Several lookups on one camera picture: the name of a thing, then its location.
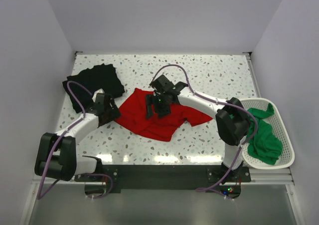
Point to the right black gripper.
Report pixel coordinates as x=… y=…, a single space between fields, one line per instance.
x=150 y=101

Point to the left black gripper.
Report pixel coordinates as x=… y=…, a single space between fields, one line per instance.
x=114 y=113

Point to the red t shirt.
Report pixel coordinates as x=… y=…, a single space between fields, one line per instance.
x=133 y=117

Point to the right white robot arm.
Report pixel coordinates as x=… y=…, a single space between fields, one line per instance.
x=233 y=121

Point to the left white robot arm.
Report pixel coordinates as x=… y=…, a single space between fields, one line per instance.
x=58 y=149

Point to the folded black t shirt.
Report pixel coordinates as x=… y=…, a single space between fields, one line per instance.
x=90 y=80

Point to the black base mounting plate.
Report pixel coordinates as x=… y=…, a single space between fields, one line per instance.
x=156 y=177

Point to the green t shirt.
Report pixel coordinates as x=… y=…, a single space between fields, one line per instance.
x=264 y=146

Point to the white plastic laundry basket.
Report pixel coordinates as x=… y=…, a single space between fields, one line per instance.
x=287 y=157

